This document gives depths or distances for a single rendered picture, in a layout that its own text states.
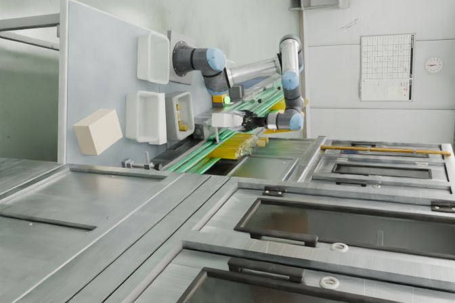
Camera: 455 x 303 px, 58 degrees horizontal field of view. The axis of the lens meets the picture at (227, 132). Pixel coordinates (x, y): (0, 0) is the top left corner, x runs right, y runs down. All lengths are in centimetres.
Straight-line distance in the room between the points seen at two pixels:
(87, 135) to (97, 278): 81
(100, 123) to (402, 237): 111
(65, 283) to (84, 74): 96
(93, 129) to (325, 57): 676
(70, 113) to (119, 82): 31
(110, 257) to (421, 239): 65
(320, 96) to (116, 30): 662
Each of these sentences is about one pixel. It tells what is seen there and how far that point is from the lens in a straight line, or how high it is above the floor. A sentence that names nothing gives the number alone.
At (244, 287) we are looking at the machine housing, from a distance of 80.
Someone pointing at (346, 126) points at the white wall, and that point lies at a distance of 822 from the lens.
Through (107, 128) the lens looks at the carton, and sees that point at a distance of 163.
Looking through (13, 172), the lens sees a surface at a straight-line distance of 162.
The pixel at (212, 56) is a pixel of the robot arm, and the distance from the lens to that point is 209.
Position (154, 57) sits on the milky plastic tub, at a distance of 204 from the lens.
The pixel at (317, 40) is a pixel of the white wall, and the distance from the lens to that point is 803.
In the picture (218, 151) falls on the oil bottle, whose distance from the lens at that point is 217.
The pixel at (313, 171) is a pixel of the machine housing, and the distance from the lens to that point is 227.
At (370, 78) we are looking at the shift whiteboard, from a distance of 797.
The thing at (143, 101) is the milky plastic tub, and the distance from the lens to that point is 195.
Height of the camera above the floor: 187
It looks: 23 degrees down
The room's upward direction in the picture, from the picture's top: 92 degrees clockwise
